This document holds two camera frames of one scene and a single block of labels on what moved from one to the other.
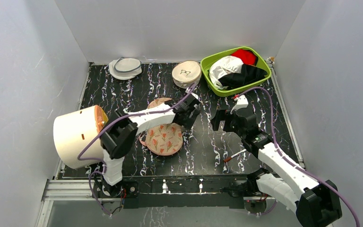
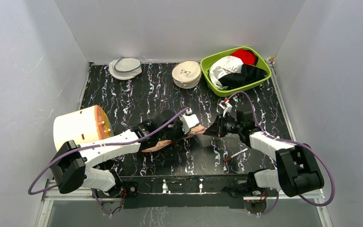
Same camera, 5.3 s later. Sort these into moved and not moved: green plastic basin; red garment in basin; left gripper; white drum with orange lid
Moved: left gripper
Not moved: white drum with orange lid; red garment in basin; green plastic basin
